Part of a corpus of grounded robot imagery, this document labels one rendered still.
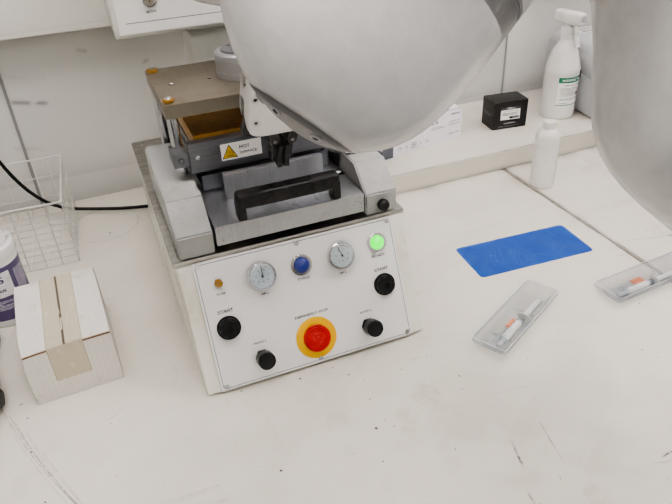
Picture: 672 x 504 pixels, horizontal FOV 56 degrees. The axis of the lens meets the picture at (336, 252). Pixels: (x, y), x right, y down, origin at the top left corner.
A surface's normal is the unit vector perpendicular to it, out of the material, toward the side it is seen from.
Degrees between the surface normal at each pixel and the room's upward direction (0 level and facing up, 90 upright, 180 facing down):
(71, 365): 89
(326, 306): 65
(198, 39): 90
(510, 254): 0
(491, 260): 0
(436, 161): 0
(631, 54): 83
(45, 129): 90
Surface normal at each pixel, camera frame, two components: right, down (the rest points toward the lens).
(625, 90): -0.94, 0.13
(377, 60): 0.11, 0.45
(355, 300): 0.32, 0.09
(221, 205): -0.04, -0.84
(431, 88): 0.53, 0.62
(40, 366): 0.36, 0.46
